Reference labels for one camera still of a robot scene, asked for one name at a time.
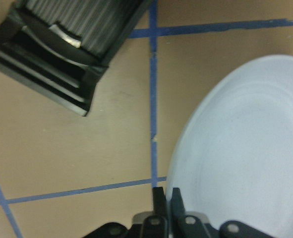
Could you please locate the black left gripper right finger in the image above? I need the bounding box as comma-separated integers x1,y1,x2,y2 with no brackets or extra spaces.
170,187,185,221

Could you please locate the black dish rack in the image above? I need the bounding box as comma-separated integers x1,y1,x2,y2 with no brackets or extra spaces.
0,0,152,117

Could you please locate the light blue plate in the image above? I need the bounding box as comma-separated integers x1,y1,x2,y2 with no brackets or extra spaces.
166,55,293,238

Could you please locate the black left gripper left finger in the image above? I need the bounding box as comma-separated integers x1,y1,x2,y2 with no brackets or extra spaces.
152,187,168,220

